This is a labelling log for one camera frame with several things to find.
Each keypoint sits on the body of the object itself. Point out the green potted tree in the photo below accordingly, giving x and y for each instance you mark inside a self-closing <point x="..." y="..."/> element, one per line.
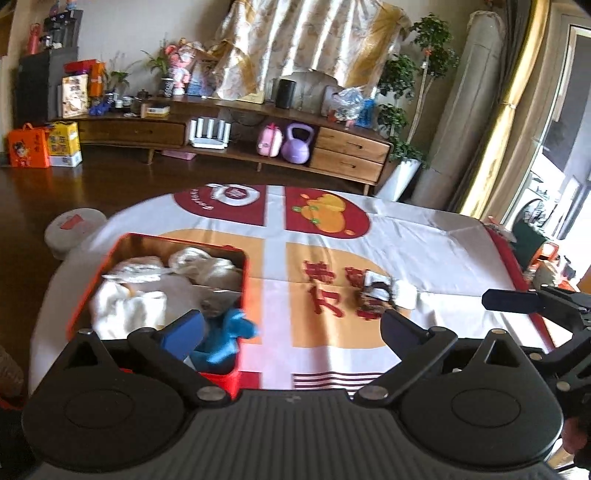
<point x="401" y="78"/>

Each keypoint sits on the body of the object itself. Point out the cream cloth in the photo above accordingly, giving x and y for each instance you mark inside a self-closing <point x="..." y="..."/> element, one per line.
<point x="205" y="270"/>

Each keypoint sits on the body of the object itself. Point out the yellow carton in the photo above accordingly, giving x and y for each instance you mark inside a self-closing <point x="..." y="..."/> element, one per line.
<point x="64" y="143"/>

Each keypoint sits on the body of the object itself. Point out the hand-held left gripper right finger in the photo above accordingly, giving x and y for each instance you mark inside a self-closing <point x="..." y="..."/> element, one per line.
<point x="398" y="330"/>

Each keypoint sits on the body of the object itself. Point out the white towel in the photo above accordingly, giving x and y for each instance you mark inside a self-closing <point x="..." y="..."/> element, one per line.
<point x="124" y="309"/>

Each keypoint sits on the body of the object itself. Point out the purple kettlebell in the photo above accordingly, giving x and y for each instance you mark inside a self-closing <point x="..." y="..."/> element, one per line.
<point x="297" y="145"/>

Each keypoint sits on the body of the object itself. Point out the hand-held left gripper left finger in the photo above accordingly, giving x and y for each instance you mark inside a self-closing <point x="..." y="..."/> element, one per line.
<point x="182" y="334"/>

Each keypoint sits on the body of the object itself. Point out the white planter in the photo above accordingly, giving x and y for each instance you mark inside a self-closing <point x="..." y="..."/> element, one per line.
<point x="399" y="180"/>

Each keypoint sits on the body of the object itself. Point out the red tin box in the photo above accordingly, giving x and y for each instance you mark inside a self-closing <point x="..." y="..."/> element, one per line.
<point x="231" y="378"/>

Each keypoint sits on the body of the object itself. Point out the white router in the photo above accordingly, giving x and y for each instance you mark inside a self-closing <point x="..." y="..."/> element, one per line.
<point x="208" y="134"/>

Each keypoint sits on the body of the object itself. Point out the wooden media cabinet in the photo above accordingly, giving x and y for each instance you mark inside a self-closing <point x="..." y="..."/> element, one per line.
<point x="346" y="152"/>

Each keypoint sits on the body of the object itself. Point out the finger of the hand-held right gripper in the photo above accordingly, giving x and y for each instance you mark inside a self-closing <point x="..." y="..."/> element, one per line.
<point x="561" y="364"/>
<point x="512" y="300"/>

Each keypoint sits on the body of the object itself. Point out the rolled beige mat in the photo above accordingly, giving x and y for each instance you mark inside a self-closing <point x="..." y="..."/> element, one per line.
<point x="461" y="110"/>

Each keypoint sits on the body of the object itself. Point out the white round lid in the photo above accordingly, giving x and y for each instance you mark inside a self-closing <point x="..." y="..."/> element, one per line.
<point x="74" y="230"/>

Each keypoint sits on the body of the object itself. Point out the orange gift box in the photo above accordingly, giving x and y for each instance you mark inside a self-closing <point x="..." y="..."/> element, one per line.
<point x="28" y="147"/>

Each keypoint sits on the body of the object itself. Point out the small potted plant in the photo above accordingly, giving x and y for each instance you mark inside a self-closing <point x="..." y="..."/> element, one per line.
<point x="117" y="83"/>
<point x="159" y="64"/>

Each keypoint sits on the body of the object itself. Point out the printed tablecloth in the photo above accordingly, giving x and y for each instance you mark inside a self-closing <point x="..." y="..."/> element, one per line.
<point x="438" y="258"/>

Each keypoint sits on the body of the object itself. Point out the tall black cabinet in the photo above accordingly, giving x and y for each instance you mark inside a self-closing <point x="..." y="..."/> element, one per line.
<point x="41" y="85"/>

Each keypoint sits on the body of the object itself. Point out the brown white snack box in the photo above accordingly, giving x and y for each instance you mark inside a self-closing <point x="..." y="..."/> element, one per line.
<point x="75" y="96"/>

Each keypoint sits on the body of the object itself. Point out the black cylinder speaker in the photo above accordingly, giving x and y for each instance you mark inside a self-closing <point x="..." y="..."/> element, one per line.
<point x="286" y="93"/>

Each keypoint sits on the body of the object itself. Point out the person's right hand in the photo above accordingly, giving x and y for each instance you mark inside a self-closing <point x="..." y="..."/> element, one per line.
<point x="572" y="436"/>

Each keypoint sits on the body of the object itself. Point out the gold curtain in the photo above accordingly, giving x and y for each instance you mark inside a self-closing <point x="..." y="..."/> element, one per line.
<point x="503" y="115"/>

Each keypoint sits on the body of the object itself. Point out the patterned gold white cloth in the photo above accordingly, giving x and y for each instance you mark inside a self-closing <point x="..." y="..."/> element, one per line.
<point x="300" y="41"/>

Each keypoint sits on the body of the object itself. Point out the flat yellow box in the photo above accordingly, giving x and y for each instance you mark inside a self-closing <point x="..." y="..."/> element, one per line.
<point x="155" y="110"/>

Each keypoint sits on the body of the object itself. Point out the pink toy case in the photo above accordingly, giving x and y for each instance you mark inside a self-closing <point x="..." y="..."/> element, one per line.
<point x="269" y="141"/>

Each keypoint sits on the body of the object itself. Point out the blue picture card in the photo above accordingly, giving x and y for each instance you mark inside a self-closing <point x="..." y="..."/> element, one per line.
<point x="201" y="78"/>

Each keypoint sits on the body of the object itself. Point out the blue sock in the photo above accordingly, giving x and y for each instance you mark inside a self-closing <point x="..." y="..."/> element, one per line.
<point x="231" y="334"/>

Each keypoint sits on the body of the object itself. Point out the pink doll bouquet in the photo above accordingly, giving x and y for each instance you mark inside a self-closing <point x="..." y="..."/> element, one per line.
<point x="179" y="69"/>

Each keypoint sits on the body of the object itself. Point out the clear plastic bag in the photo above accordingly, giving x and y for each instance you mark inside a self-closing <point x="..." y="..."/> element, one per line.
<point x="346" y="104"/>

